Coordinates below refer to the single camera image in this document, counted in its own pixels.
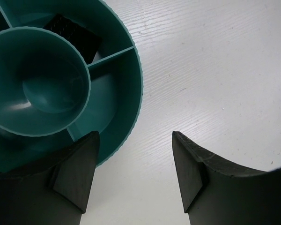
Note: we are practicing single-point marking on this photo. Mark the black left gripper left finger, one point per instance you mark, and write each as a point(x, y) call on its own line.
point(53, 190)

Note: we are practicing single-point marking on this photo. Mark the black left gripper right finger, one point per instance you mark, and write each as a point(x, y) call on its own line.
point(216, 191)

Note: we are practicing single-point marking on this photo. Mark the black lego plate in container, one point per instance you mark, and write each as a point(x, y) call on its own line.
point(85, 41)

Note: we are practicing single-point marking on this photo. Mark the teal divided round container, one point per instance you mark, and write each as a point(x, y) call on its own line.
point(49, 96)

